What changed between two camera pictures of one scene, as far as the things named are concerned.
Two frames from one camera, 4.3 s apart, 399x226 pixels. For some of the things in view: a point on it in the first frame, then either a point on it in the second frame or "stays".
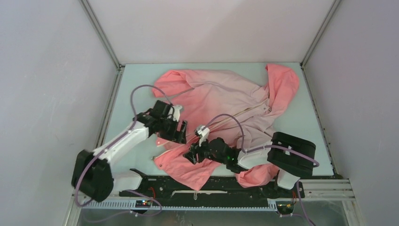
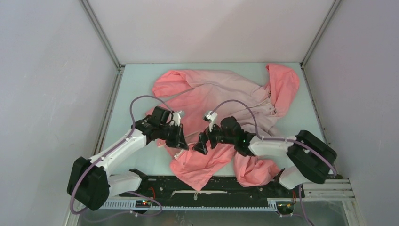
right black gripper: x=195 y=149 to x=201 y=146
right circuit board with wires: x=284 y=207 stays
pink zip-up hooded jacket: x=221 y=104 stays
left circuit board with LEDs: x=143 y=203 stays
